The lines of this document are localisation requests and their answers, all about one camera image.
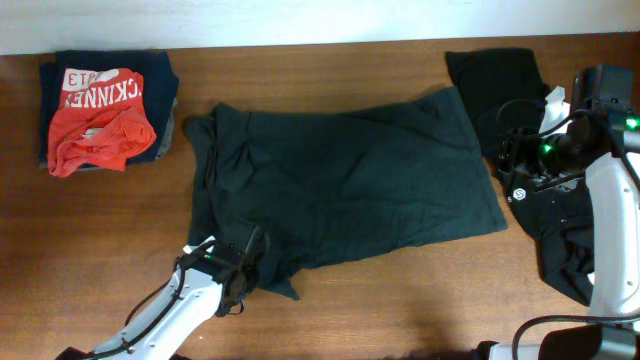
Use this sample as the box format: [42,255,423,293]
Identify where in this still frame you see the dark green t-shirt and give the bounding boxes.
[185,87,507,298]

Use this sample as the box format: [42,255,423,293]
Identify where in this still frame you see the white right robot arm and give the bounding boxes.
[484,64,639,359]

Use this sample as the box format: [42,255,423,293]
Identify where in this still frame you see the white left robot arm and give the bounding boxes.
[57,222,269,359]

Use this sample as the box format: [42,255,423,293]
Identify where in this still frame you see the black polo shirt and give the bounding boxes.
[445,48,594,306]

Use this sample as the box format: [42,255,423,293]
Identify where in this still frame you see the navy folded garment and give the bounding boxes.
[39,50,179,165]

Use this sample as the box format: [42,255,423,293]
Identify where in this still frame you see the red printed t-shirt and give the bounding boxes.
[47,68,157,178]

